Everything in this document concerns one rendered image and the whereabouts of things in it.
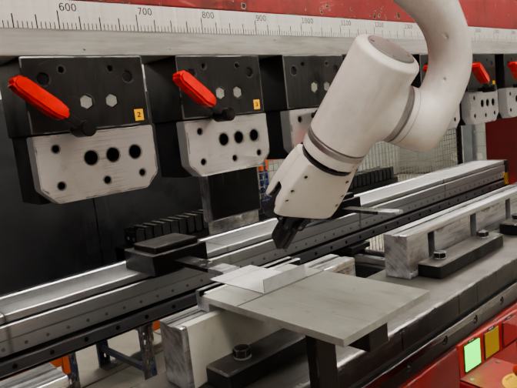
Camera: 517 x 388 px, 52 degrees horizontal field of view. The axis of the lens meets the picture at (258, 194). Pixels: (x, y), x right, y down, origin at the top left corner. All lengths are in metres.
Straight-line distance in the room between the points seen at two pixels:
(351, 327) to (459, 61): 0.33
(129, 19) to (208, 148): 0.19
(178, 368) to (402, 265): 0.57
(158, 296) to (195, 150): 0.40
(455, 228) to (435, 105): 0.69
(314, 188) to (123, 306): 0.46
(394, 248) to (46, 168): 0.77
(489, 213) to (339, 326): 0.91
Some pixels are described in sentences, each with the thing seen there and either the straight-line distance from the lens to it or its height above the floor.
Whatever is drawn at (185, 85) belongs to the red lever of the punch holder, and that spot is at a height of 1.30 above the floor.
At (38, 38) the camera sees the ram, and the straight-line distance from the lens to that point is 0.65.
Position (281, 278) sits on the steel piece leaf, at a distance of 0.77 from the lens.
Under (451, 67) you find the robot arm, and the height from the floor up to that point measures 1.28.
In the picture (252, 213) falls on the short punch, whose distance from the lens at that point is 0.85.
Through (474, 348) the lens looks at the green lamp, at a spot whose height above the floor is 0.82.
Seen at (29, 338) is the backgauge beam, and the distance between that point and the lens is 0.96.
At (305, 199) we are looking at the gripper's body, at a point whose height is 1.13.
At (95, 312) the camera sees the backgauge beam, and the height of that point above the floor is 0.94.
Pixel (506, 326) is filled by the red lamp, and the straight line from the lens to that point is 1.09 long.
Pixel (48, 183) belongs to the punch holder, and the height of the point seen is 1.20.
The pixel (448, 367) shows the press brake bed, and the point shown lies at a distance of 1.10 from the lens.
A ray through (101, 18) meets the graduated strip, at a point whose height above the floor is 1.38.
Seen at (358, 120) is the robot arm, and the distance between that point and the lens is 0.64.
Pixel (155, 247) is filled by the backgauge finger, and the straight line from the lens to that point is 0.98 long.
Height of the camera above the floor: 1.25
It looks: 8 degrees down
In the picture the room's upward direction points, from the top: 6 degrees counter-clockwise
